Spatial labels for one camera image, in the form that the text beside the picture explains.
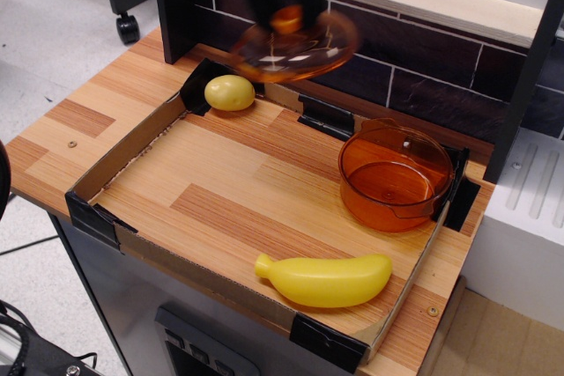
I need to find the black cables lower left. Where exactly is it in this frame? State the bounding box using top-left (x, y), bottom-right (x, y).
top-left (0, 299), bottom-right (98, 376)

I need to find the white toy sink unit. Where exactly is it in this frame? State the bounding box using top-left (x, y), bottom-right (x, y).
top-left (462, 129), bottom-right (563, 329)

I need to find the black vertical post left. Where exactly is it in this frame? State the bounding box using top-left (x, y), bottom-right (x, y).
top-left (150, 0), bottom-right (212, 65)

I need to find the black office chair base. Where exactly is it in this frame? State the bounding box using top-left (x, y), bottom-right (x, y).
top-left (109, 0), bottom-right (148, 45)

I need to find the orange transparent pot lid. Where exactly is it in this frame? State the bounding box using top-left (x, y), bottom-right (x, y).
top-left (229, 5), bottom-right (360, 83)

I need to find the dark grey post right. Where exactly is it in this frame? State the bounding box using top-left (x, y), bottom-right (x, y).
top-left (483, 0), bottom-right (563, 184)

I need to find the grey toy oven front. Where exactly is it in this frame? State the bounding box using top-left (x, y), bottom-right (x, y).
top-left (153, 304), bottom-right (261, 376)

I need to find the yellow toy banana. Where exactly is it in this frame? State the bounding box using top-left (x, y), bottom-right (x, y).
top-left (255, 254), bottom-right (392, 308)

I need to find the yellow toy potato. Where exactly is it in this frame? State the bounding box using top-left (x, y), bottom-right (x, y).
top-left (204, 75), bottom-right (256, 112)

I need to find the orange transparent plastic pot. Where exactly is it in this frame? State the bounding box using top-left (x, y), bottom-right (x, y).
top-left (338, 119), bottom-right (454, 232)

